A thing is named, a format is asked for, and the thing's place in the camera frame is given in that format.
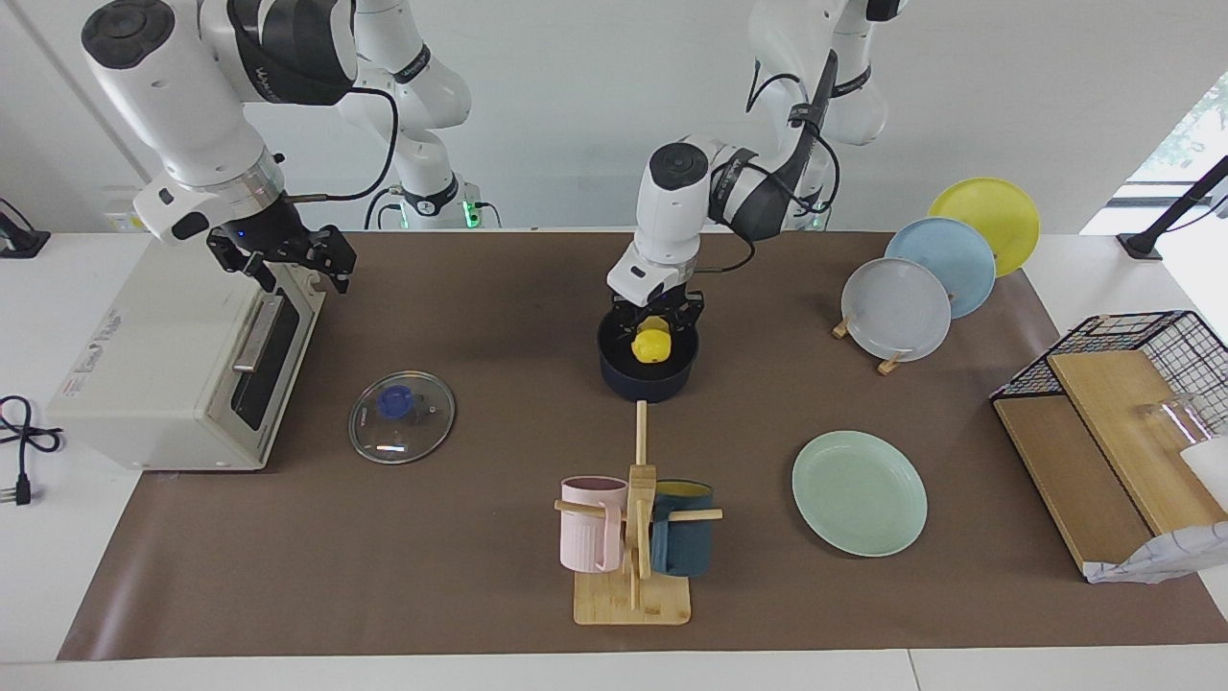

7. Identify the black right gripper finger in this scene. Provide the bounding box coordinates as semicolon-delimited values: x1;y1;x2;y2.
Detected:
206;235;279;294
288;226;358;295

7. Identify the yellow lemon toy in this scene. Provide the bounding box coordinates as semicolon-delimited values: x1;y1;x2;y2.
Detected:
631;317;673;364

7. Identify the glass lid purple knob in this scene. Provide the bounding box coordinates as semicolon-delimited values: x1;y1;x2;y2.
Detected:
348;370;457;465

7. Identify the wooden plate rack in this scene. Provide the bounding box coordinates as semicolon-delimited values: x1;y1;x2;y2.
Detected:
832;312;908;375

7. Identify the grey plate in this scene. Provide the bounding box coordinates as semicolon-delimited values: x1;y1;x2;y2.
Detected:
842;257;953;363

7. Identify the pale green plate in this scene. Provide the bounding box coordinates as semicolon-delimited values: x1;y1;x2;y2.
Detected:
791;430;929;558

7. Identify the light blue plate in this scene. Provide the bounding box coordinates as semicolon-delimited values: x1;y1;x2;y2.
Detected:
885;217;997;320

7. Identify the yellow plate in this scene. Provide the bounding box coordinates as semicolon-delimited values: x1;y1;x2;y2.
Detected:
928;177;1041;277

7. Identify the beige toaster oven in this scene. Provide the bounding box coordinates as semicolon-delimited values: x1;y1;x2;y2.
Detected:
46;238;327;471

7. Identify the pink mug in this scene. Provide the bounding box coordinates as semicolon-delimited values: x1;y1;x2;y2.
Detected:
559;476;629;574

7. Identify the dark blue mug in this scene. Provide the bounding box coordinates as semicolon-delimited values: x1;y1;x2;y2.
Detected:
650;480;716;578

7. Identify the brown table mat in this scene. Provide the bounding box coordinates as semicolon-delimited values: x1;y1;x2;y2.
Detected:
58;230;1228;661

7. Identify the wooden mug tree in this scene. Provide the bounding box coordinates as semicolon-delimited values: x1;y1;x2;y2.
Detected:
555;401;723;627

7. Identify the wooden shelf unit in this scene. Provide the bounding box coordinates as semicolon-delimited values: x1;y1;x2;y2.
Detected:
993;350;1228;575

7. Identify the clear glass cup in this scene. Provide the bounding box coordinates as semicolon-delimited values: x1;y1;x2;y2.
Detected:
1137;393;1217;457

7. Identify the black clamp stand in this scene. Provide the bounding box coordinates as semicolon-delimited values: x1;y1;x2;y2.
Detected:
1116;155;1228;260

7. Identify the black pot purple handle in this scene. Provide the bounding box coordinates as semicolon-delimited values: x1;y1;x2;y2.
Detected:
597;307;699;402

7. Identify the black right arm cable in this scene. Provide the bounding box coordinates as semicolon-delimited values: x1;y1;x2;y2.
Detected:
288;86;399;203

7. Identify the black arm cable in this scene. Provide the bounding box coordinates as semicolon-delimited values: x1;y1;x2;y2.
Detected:
288;86;399;203
691;48;842;274

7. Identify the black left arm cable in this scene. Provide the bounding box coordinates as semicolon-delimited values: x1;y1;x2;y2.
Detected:
691;48;842;274

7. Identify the small black desk mount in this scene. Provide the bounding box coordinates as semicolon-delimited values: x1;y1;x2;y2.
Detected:
0;199;51;258

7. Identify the black power cord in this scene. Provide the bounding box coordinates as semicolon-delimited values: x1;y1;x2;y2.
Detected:
0;395;63;507

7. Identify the black wire basket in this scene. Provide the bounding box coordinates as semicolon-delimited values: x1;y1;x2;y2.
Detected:
991;310;1228;438

